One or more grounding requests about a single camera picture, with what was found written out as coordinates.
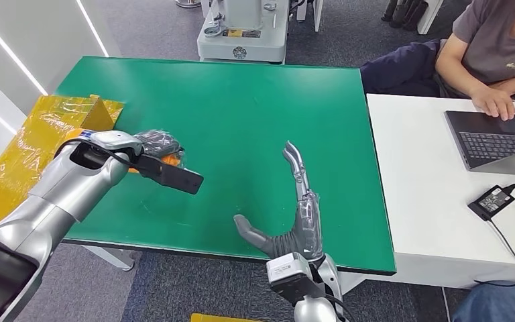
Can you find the dark grey laptop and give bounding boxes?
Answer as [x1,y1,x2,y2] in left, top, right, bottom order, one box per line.
[444,110,515,177]

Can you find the yellow box edge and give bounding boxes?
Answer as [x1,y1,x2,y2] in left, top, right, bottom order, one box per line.
[190,313,261,322]

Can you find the white cabinet panel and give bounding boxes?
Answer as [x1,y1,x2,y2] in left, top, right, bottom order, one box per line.
[417,0,446,38]

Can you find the black left camera bracket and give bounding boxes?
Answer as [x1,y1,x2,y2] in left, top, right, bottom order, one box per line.
[128,153,170,181]

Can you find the person's right hand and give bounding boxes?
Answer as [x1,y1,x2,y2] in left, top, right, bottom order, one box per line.
[470,87,515,121]

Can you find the white table leg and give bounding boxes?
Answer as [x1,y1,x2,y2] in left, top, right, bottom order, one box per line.
[82,245,136,272]

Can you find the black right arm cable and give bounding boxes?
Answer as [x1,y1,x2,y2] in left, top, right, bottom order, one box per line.
[324,293,351,322]

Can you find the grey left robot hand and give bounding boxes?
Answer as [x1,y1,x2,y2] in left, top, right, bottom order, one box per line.
[133,129,186,169]

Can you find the black power adapter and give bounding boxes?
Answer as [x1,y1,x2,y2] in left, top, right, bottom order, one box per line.
[467,184,515,222]

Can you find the white furniture panels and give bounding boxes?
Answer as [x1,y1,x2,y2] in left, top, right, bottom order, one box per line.
[296,0,326,34]

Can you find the white machine base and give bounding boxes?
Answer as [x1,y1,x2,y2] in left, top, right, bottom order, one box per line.
[196,0,290,64]

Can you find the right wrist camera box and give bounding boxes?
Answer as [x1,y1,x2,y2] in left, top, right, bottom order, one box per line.
[265,252,325,305]

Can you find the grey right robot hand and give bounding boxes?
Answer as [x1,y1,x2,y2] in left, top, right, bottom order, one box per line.
[233,140,325,261]

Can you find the person's leg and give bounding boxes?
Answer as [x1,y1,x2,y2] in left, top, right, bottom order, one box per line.
[452,284,515,322]

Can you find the person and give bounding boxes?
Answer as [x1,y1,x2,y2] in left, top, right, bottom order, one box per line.
[359,0,515,121]

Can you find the yellow film-wrapped cardboard box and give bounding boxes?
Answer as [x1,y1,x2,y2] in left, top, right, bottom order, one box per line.
[0,94,125,236]

